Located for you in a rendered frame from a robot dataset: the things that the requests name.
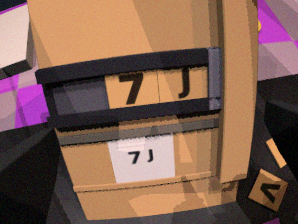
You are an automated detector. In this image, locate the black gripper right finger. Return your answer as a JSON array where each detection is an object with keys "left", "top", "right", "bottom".
[{"left": 265, "top": 100, "right": 298, "bottom": 181}]

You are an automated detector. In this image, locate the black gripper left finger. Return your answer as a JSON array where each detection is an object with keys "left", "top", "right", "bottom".
[{"left": 0, "top": 128, "right": 60, "bottom": 224}]

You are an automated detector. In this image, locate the grey paper ticket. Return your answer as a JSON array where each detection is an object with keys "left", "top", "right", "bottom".
[{"left": 106, "top": 133, "right": 176, "bottom": 184}]

